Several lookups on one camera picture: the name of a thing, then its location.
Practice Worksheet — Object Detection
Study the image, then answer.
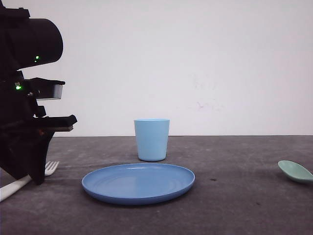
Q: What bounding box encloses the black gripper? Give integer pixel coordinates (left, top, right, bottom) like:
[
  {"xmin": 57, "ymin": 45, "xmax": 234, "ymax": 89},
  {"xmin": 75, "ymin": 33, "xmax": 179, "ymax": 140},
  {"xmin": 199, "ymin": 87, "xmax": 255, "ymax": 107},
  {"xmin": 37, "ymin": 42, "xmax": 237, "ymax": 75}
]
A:
[{"xmin": 0, "ymin": 77, "xmax": 77, "ymax": 185}]

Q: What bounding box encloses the white plastic fork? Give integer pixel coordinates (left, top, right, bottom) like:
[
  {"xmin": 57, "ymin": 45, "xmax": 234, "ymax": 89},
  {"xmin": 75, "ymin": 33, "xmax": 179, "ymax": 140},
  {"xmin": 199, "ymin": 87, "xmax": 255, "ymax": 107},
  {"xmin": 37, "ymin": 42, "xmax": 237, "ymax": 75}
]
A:
[{"xmin": 0, "ymin": 161, "xmax": 60, "ymax": 202}]

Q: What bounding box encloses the light blue plastic cup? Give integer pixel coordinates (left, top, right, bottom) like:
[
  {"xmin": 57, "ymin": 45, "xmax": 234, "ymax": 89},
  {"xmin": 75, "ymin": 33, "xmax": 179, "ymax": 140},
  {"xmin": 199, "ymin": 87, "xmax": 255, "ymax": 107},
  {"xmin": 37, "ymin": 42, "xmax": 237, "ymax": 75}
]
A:
[{"xmin": 134, "ymin": 118, "xmax": 170, "ymax": 162}]

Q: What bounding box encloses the mint green plastic spoon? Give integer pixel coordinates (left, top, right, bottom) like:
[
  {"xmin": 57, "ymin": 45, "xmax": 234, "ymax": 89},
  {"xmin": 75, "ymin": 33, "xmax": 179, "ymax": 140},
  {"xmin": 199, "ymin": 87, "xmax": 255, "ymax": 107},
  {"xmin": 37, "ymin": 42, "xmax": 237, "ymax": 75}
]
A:
[{"xmin": 277, "ymin": 160, "xmax": 313, "ymax": 183}]

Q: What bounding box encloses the blue plastic plate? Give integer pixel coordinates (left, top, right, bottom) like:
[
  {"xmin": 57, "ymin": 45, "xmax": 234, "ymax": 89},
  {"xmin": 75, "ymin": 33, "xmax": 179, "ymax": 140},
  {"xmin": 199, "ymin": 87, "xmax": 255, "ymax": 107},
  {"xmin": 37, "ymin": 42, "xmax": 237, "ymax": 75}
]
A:
[{"xmin": 81, "ymin": 163, "xmax": 196, "ymax": 206}]

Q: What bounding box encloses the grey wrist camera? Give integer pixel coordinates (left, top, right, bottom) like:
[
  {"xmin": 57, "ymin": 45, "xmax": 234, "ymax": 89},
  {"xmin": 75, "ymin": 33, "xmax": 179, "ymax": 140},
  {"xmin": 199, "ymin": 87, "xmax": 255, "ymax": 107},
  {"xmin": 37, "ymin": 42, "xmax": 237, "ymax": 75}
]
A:
[{"xmin": 28, "ymin": 77, "xmax": 65, "ymax": 100}]

